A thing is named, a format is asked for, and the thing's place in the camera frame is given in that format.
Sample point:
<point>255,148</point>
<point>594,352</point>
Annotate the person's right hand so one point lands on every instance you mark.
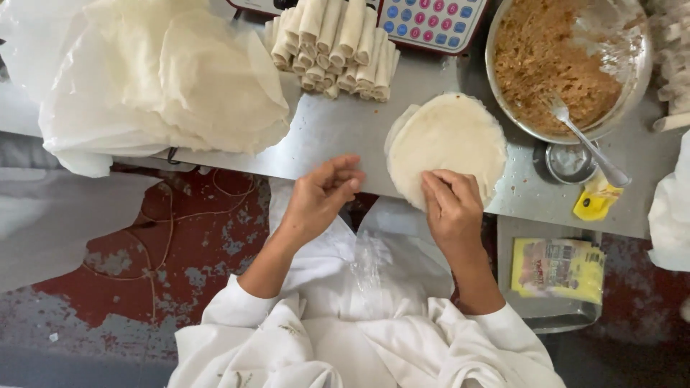
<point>457,215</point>

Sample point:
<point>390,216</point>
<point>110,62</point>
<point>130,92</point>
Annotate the person's left hand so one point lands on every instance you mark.
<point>315,202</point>

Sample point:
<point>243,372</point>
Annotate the person's left fingers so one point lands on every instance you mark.
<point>347,173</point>

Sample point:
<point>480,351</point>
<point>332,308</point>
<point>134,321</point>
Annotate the small stack of round wrappers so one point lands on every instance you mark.
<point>447,140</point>

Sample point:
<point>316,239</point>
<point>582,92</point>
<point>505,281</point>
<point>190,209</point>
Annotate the clear plastic lap sheet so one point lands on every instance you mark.
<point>393,253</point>

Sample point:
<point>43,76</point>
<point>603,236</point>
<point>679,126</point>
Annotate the pile of rolled spring rolls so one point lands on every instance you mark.
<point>334,48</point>

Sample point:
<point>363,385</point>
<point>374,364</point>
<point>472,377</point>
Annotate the person's white clothing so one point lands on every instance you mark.
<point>345,345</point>

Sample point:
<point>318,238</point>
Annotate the scale with coloured buttons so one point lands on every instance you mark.
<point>436,24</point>

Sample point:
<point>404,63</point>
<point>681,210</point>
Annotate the large pile of round wrappers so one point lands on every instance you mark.
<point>183,75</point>

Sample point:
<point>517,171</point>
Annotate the small metal cup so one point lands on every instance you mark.
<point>566,164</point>

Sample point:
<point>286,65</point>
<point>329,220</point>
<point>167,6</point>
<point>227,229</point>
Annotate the brown shredded filling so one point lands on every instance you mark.
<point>539,59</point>

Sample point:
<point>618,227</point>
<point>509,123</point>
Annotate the stack of yellow packets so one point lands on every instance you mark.
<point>558,269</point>

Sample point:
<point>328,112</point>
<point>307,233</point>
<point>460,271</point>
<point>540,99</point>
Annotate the metal spoon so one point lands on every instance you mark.
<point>587,143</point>

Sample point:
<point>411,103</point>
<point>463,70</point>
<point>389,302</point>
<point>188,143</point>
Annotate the metal tray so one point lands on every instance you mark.
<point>550,315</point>

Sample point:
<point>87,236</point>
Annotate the yellow torn packet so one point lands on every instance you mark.
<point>593,202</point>

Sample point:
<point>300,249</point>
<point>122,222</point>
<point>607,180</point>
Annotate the white plastic sheet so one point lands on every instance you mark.
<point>64,124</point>

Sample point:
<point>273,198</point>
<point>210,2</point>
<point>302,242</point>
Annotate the grey white sheet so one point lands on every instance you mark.
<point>59,221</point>

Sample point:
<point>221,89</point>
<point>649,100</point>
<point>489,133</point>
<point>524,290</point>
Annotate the large metal bowl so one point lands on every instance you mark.
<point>636,81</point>

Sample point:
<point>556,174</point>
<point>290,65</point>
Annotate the white cloth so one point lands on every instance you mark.
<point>671,215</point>

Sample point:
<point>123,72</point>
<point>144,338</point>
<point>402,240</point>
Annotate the heap of pale rolls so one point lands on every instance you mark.
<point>674,54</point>

